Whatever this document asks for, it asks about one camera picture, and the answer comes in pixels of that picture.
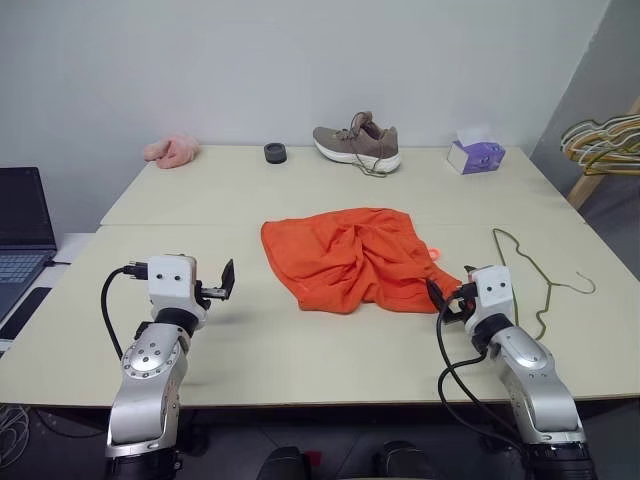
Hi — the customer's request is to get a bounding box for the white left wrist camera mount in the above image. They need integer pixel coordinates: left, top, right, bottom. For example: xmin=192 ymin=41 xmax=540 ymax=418
xmin=146 ymin=254 xmax=209 ymax=324

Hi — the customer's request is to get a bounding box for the purple tissue box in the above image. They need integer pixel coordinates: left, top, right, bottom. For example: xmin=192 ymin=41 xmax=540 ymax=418
xmin=446 ymin=124 xmax=507 ymax=176

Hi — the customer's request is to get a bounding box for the brown sneaker with white sole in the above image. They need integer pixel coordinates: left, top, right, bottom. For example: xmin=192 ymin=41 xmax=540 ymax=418
xmin=312 ymin=110 xmax=403 ymax=179

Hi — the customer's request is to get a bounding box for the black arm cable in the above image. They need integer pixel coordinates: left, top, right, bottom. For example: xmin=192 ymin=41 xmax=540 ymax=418
xmin=100 ymin=260 xmax=150 ymax=362
xmin=435 ymin=285 xmax=529 ymax=454

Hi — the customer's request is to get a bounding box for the dark rounded shape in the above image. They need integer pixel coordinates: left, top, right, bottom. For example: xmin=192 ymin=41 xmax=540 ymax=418
xmin=266 ymin=445 xmax=322 ymax=480
xmin=373 ymin=439 xmax=427 ymax=480

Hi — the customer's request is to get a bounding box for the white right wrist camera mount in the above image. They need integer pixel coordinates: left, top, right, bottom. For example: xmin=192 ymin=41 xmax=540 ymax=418
xmin=471 ymin=264 xmax=517 ymax=335

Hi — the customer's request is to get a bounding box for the bundle of wire hangers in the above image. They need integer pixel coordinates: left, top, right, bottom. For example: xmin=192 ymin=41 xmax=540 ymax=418
xmin=559 ymin=113 xmax=640 ymax=177

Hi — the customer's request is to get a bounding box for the green wire hanger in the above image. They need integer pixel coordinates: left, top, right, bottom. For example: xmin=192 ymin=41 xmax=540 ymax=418
xmin=491 ymin=227 xmax=598 ymax=342

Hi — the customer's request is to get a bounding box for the dark laptop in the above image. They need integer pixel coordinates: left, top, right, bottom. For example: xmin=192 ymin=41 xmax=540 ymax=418
xmin=0 ymin=166 xmax=59 ymax=324

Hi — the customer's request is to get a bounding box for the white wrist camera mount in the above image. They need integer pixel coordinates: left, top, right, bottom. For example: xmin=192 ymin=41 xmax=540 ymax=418
xmin=471 ymin=264 xmax=517 ymax=335
xmin=146 ymin=254 xmax=209 ymax=324

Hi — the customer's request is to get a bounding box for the orange cloth garment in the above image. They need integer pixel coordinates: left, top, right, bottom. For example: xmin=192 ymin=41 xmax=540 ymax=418
xmin=260 ymin=206 xmax=462 ymax=316

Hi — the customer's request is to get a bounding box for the black smartphone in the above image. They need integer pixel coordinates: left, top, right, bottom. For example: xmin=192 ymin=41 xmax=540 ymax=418
xmin=0 ymin=286 xmax=54 ymax=342

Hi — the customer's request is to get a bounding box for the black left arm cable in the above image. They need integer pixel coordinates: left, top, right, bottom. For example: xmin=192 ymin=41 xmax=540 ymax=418
xmin=100 ymin=260 xmax=150 ymax=362

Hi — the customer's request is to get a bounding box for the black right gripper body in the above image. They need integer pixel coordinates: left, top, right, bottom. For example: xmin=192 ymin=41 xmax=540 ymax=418
xmin=440 ymin=283 xmax=477 ymax=326

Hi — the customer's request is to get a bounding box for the black round container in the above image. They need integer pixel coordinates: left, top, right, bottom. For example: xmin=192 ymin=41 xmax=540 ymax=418
xmin=263 ymin=142 xmax=289 ymax=166

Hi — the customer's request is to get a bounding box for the white cable tangle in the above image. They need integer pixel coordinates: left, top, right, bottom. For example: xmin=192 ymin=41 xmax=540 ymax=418
xmin=0 ymin=402 xmax=32 ymax=452

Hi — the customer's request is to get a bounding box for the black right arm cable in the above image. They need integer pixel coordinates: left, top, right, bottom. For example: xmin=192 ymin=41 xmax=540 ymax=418
xmin=435 ymin=285 xmax=529 ymax=454

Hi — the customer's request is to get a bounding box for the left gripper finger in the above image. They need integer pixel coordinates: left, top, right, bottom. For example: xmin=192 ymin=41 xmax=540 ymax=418
xmin=220 ymin=258 xmax=237 ymax=303

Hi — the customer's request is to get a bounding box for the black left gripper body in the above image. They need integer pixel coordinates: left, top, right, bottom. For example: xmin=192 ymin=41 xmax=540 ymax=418
xmin=193 ymin=279 xmax=229 ymax=307

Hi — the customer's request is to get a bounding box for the wooden clothes rack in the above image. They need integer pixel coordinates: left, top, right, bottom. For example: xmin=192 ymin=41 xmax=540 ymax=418
xmin=566 ymin=96 xmax=640 ymax=211

